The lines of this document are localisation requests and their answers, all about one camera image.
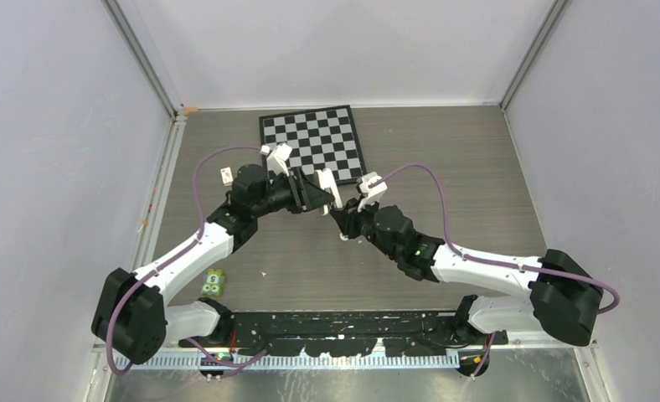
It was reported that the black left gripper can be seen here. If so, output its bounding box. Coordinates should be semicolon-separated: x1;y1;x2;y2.
252;167;333;219

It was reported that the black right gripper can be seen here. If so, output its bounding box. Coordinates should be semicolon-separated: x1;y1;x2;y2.
332;194;400;260

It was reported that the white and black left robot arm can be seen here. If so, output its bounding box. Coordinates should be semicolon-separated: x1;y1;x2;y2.
91;164;340;364

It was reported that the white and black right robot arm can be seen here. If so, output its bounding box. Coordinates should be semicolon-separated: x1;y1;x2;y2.
329;198;605;347

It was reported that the black and white chessboard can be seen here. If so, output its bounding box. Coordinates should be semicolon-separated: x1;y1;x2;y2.
259;105;367;184

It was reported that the white staple box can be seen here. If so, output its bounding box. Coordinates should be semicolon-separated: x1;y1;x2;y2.
219;167;234;186

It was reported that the green toy block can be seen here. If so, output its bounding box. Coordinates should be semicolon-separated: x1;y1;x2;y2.
200;269;226;296

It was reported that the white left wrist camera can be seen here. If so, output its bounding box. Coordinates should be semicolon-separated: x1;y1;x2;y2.
260;143;292;176

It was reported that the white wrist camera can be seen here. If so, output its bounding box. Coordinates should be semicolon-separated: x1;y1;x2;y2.
260;143;292;176
357;172;388;211

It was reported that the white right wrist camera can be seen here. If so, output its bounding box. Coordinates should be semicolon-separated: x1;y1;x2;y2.
357;172;388;211

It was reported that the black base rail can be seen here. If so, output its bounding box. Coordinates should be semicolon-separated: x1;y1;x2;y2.
195;311;488;358

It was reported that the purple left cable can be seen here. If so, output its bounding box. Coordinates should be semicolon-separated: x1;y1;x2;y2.
103;146;270;379

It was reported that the purple cable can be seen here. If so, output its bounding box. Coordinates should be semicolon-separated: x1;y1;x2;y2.
371;162;621;315
103;146;270;379

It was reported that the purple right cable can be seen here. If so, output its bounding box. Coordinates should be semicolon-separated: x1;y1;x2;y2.
371;162;621;315

